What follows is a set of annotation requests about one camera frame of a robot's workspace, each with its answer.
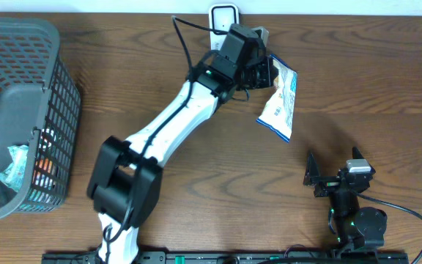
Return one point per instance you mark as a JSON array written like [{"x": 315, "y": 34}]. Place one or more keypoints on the white barcode scanner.
[{"x": 221, "y": 17}]

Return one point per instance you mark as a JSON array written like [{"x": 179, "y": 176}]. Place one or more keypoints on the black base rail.
[{"x": 224, "y": 257}]

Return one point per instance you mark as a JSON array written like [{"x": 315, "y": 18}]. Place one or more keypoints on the white blue snack bag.
[{"x": 278, "y": 112}]

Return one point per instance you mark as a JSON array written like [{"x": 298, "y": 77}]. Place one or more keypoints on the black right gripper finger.
[
  {"x": 312, "y": 175},
  {"x": 356, "y": 154}
]

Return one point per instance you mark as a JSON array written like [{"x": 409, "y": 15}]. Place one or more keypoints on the teal wrapper pack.
[{"x": 12, "y": 176}]

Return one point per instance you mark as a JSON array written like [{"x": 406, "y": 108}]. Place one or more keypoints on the orange tissue pack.
[{"x": 44, "y": 167}]

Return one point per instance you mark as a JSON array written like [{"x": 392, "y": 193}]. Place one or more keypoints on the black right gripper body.
[{"x": 327, "y": 185}]

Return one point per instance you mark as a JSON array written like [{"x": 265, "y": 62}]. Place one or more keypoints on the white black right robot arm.
[{"x": 358, "y": 229}]

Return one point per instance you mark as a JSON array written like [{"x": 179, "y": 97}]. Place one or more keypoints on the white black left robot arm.
[{"x": 127, "y": 175}]

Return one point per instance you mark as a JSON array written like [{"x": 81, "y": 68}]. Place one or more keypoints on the grey plastic mesh basket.
[{"x": 40, "y": 107}]

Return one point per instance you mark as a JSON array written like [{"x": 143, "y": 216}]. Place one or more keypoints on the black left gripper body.
[{"x": 258, "y": 76}]

